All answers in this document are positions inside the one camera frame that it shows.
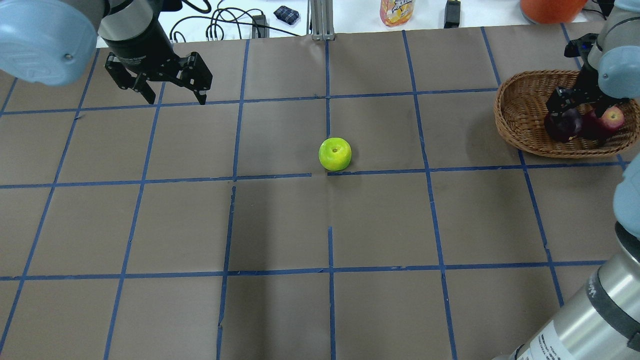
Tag black power adapter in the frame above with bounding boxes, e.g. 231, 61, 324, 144
443, 0, 461, 28

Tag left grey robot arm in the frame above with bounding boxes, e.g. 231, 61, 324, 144
0, 0, 213, 105

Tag aluminium frame post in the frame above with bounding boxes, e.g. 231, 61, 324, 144
307, 0, 336, 42

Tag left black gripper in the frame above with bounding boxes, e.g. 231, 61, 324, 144
103, 22, 213, 105

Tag green apple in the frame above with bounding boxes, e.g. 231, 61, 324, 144
318, 137, 353, 173

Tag woven wicker basket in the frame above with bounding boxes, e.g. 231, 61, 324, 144
493, 69, 640, 158

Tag orange juice bottle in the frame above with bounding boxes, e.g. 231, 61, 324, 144
379, 0, 415, 27

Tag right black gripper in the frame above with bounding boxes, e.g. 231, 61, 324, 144
545, 70, 613, 118

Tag dark blue checked pouch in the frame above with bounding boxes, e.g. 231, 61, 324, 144
273, 6, 301, 26

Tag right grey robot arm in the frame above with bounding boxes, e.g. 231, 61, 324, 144
494, 0, 639, 360

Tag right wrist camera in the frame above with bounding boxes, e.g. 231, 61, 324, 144
563, 33, 599, 59

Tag red yellow apple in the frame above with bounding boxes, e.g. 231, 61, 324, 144
580, 105, 626, 141

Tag dark red apple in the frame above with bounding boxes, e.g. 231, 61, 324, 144
544, 108, 583, 142

